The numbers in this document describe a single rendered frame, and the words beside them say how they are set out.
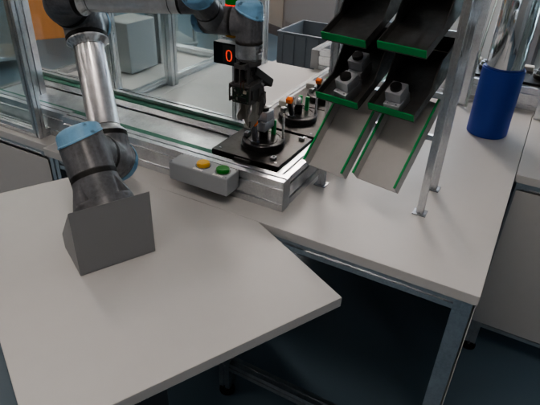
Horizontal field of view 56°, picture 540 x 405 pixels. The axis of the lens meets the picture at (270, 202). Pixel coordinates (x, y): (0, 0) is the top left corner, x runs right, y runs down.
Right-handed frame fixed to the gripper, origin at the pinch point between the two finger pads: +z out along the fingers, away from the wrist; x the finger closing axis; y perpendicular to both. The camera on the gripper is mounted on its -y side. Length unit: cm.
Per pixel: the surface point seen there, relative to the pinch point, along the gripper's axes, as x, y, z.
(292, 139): 6.4, -15.9, 9.9
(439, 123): 52, -11, -8
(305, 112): 2.2, -35.0, 7.9
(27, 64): -82, 12, -6
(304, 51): -71, -192, 32
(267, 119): 2.1, -6.1, 0.4
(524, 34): 64, -82, -20
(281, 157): 9.6, -2.5, 9.9
